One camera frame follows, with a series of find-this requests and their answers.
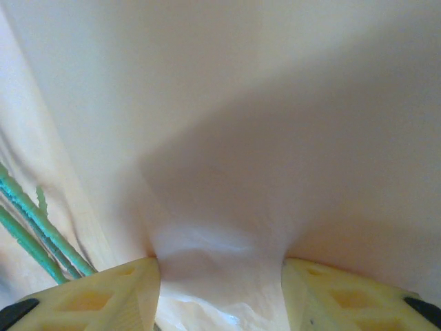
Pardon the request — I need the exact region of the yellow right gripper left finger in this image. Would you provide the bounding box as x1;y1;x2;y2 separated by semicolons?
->
0;257;161;331

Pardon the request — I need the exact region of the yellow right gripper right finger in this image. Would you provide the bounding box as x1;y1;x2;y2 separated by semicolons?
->
282;259;441;331

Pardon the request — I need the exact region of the artificial rose bouquet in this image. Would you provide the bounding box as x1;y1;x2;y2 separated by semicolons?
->
0;161;99;285

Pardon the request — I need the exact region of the orange wrapping paper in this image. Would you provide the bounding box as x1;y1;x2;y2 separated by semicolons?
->
0;0;441;331

